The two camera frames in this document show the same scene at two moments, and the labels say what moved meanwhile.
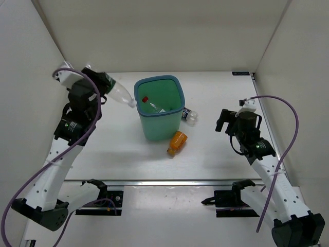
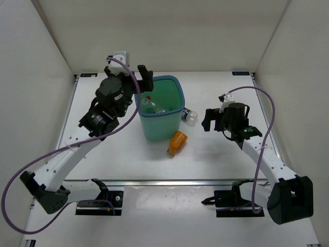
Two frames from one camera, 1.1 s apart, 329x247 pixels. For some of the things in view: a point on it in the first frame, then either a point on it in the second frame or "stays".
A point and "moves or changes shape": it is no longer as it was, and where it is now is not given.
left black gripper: (102, 82) -> (146, 76)
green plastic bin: (167, 92) stays
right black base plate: (232, 198) stays
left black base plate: (113, 201) stays
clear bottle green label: (117, 92) moves or changes shape
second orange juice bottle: (177, 143) stays
